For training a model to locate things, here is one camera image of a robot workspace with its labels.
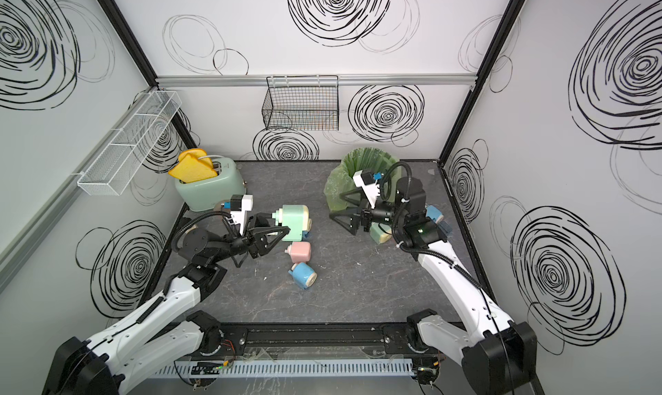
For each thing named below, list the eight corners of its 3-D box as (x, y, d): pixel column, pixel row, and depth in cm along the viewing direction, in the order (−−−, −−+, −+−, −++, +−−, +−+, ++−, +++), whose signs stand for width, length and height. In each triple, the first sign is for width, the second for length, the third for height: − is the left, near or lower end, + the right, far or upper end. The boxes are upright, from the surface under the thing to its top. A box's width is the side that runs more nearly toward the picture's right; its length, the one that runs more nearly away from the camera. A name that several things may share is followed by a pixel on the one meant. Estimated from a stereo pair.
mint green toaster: (188, 210, 105) (169, 186, 93) (234, 178, 117) (222, 152, 104) (208, 229, 99) (190, 205, 87) (254, 194, 111) (244, 168, 99)
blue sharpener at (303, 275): (289, 276, 87) (286, 268, 82) (301, 265, 90) (299, 256, 84) (306, 294, 84) (304, 287, 78) (318, 282, 86) (317, 274, 81)
